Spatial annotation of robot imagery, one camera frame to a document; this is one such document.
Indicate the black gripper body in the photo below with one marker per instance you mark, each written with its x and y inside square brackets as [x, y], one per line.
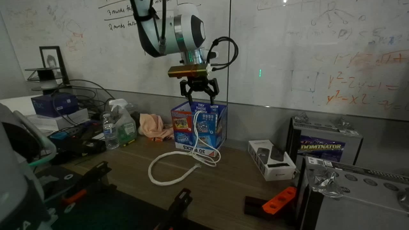
[199, 83]

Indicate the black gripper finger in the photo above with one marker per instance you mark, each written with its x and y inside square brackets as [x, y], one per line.
[214, 92]
[187, 93]

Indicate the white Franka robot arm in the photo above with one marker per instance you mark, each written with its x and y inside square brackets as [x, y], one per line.
[170, 29]

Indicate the blue cardboard box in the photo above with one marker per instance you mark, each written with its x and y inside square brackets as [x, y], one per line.
[183, 128]

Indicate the small white product box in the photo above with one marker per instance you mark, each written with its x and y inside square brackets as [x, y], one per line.
[273, 167]

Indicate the pink crumpled cloth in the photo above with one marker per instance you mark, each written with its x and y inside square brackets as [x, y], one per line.
[151, 125]

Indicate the clear spray bottle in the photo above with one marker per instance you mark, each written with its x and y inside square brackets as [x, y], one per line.
[117, 125]

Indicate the whiteboard with writing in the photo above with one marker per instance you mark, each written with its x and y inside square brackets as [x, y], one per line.
[298, 51]

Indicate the grey battery with Dominator label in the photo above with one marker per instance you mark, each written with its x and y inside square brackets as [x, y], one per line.
[320, 142]

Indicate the black desk device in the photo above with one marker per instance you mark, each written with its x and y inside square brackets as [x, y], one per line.
[77, 140]

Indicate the orange and black plastic tool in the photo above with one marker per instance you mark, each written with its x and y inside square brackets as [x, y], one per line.
[277, 202]

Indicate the white paper stack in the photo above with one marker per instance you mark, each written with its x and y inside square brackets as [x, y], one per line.
[59, 121]

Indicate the dark blue carton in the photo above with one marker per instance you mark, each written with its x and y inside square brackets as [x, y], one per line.
[53, 103]

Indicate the black and white desk stand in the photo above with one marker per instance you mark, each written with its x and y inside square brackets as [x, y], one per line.
[45, 77]

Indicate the grey battery with round caps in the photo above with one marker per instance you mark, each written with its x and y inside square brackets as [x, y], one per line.
[353, 199]

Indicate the black clamp mount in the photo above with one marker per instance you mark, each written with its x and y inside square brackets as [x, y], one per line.
[177, 208]

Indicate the black picture frame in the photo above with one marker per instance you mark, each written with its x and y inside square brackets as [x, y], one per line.
[53, 59]

